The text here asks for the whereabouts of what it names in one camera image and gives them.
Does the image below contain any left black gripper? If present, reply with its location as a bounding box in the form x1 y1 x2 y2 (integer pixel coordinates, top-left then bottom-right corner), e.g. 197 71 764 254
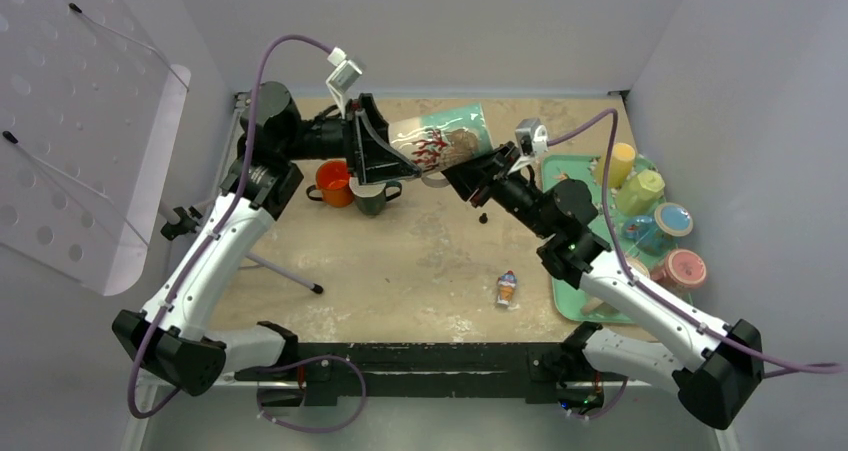
280 93 421 184

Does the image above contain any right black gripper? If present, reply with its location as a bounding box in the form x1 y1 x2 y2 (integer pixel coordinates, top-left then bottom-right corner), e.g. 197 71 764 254
435 142 555 241

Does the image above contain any tall coral pattern mug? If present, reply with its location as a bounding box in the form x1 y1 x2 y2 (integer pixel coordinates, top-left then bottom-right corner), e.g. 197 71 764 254
388 103 495 178

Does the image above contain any orange mug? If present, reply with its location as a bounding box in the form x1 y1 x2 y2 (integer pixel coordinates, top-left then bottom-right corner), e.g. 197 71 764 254
306 160 354 208

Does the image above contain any dark green mug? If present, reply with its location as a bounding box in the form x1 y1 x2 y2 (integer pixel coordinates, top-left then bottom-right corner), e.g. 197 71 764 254
349 177 403 217

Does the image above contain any yellow mug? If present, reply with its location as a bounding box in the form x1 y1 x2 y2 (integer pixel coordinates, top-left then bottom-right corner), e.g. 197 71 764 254
592 142 637 188

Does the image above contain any light green faceted mug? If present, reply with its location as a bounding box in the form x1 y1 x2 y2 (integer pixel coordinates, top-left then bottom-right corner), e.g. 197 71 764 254
615 169 665 216

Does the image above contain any blue glass mug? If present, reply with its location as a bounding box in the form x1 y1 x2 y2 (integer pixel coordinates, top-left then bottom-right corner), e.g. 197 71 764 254
620 202 694 256

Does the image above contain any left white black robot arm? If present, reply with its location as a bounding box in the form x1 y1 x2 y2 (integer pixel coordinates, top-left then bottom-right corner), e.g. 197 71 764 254
112 82 421 396

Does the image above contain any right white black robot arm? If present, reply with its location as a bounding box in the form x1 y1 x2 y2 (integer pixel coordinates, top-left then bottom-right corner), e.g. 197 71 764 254
444 143 765 430

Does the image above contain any pink mug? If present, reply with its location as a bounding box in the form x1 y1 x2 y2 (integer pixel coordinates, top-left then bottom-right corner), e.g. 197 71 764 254
650 248 707 293

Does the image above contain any ice cream toy figure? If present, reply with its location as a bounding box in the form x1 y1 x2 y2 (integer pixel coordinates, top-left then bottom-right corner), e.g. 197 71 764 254
495 270 517 307

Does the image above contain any green floral tray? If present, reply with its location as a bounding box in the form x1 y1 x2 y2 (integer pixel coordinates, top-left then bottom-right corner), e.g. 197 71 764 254
541 155 677 324

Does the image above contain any tripod stand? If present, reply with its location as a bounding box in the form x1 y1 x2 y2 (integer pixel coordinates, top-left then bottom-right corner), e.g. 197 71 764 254
158 199 324 295

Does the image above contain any white perforated light panel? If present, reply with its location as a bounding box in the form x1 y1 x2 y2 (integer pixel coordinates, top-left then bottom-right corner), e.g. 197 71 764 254
1 0 191 296

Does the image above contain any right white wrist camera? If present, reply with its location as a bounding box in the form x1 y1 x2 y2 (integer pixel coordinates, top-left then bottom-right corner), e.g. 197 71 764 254
510 118 549 173

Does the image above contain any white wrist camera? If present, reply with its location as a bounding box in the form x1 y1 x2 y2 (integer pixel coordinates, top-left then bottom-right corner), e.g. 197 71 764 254
325 47 365 118
510 118 549 173

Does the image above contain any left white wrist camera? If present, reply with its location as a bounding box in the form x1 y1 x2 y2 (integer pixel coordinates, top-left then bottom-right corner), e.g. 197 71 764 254
325 47 365 118

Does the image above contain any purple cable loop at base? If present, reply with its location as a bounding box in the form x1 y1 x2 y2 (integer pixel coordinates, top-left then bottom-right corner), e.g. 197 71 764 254
255 351 368 435

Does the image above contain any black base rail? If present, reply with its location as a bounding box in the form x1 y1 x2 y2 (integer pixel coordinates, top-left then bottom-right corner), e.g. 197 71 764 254
234 342 621 413

